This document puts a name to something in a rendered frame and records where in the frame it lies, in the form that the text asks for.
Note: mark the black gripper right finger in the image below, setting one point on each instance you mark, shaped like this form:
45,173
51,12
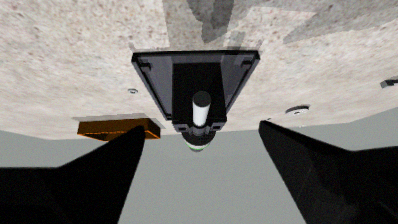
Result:
325,181

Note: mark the orange open tray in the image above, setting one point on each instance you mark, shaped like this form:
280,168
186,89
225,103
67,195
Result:
108,130

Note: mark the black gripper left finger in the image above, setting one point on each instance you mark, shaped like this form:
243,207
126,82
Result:
91,189

